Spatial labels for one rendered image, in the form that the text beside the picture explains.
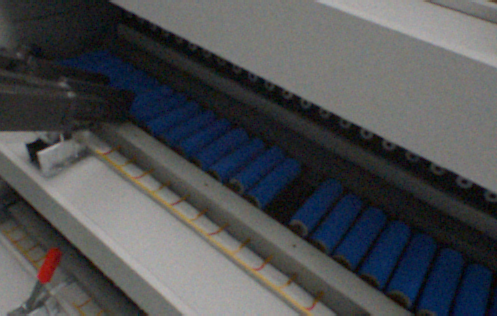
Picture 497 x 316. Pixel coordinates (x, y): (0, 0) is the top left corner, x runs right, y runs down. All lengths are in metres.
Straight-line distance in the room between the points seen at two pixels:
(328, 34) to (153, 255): 0.19
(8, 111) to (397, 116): 0.20
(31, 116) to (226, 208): 0.14
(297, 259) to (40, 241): 0.34
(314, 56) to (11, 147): 0.28
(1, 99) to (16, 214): 0.32
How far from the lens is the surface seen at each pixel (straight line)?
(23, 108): 0.25
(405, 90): 0.17
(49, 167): 0.35
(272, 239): 0.27
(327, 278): 0.26
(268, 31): 0.19
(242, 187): 0.31
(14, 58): 0.33
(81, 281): 0.47
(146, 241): 0.29
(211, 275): 0.28
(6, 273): 0.53
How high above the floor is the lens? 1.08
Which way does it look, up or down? 24 degrees down
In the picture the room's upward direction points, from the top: 21 degrees clockwise
